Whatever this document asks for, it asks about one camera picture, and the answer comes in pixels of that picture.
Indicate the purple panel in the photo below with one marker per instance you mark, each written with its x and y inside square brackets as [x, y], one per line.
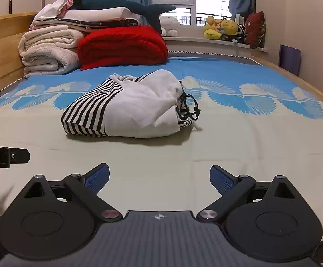
[289, 59]

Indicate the pink white cloth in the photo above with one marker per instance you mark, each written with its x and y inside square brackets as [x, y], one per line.
[53, 9]

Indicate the white plush toy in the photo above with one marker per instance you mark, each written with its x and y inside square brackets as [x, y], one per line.
[169, 26]

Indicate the white folded quilt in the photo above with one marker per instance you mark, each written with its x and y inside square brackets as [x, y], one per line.
[100, 13]

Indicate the red folded blanket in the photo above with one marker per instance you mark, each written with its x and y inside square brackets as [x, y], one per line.
[122, 47]

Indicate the blue patterned bed sheet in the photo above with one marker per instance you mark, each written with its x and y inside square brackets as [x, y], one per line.
[233, 144]

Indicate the yellow plush toy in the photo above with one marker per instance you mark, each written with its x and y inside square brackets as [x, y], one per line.
[229, 27]
[213, 29]

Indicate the dark-trimmed white folded blanket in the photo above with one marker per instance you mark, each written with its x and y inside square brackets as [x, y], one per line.
[89, 23]

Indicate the dark red cushion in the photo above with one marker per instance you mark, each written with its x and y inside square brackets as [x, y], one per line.
[255, 30]

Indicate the dark teal shark plush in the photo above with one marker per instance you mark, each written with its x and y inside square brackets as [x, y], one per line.
[108, 2]

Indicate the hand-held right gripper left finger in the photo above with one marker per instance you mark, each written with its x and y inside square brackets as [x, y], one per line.
[97, 178]

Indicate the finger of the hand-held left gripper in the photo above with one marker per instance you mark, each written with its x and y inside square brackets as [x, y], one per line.
[21, 156]

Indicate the cream folded blanket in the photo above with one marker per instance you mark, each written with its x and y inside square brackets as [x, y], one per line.
[47, 50]

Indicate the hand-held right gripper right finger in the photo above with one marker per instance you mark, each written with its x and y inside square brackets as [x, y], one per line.
[221, 180]

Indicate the black white striped hoodie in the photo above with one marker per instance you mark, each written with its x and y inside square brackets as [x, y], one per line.
[139, 105]

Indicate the white window sill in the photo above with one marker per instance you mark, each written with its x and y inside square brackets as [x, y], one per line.
[195, 43]

